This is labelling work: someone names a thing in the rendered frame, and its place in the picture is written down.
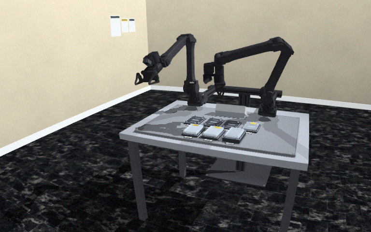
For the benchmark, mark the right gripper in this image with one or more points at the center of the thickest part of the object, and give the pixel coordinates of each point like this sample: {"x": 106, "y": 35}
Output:
{"x": 148, "y": 76}

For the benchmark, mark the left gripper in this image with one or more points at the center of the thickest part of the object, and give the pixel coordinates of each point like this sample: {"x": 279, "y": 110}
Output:
{"x": 220, "y": 86}

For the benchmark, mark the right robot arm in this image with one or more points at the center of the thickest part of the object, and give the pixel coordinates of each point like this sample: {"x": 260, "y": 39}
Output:
{"x": 155, "y": 62}

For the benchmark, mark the grey operator panel with colored buttons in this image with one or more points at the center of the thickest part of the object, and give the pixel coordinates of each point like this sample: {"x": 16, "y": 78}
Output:
{"x": 230, "y": 111}

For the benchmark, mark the grey perforated work table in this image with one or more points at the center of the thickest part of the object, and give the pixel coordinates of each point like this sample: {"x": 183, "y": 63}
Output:
{"x": 276, "y": 135}

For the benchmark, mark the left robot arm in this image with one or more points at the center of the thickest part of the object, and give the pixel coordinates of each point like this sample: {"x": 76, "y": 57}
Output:
{"x": 266, "y": 92}

